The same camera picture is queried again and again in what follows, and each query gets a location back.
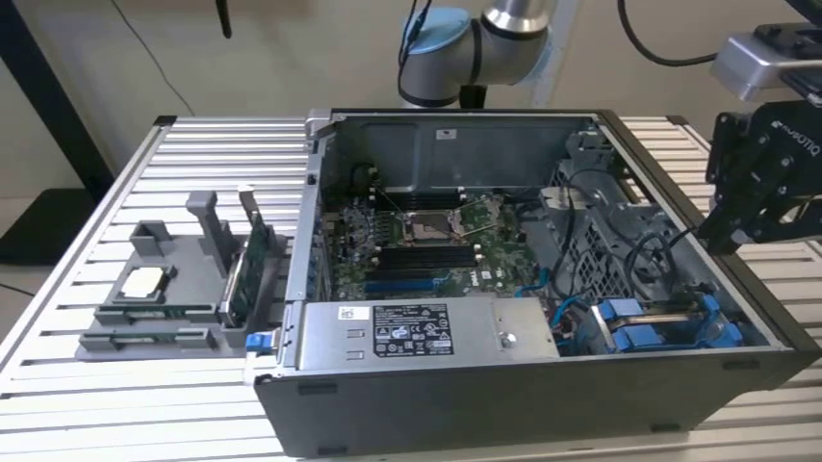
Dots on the blue case latch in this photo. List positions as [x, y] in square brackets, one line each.
[258, 344]

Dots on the silver fan bracket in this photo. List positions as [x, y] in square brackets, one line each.
[563, 197]

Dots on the blue expansion slot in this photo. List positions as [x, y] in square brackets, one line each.
[405, 288]

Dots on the silver CPU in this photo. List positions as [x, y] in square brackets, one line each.
[145, 284]

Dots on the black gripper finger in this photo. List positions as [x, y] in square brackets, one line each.
[791, 233]
[752, 202]

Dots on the blue disk carrier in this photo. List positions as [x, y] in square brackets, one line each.
[643, 338]

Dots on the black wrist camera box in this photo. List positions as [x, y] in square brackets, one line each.
[729, 149]

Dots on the black post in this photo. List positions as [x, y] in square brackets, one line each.
[52, 96]

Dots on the grey parts rack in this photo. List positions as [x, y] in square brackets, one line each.
[186, 289]

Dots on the open black PC case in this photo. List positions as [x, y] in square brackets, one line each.
[451, 409]

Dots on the black floor box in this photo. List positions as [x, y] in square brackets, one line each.
[45, 226]

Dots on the black hanging rod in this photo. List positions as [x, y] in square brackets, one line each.
[224, 17]

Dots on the perforated metal drive cage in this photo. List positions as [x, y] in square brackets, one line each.
[597, 226]

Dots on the silver power supply unit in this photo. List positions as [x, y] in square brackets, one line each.
[412, 332]

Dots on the green graphics card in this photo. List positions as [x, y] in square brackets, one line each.
[254, 269]

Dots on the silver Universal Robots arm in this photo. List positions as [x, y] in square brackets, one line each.
[501, 48]

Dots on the thin metal locking lever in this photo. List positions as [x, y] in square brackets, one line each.
[389, 198]

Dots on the black RAM slot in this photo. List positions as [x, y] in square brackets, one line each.
[418, 194]
[418, 204]
[428, 251]
[428, 264]

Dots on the black table corner cap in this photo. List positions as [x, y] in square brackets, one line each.
[673, 119]
[165, 120]

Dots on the green motherboard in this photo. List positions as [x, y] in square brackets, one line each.
[495, 260]

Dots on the CPU socket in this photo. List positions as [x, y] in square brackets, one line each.
[424, 226]

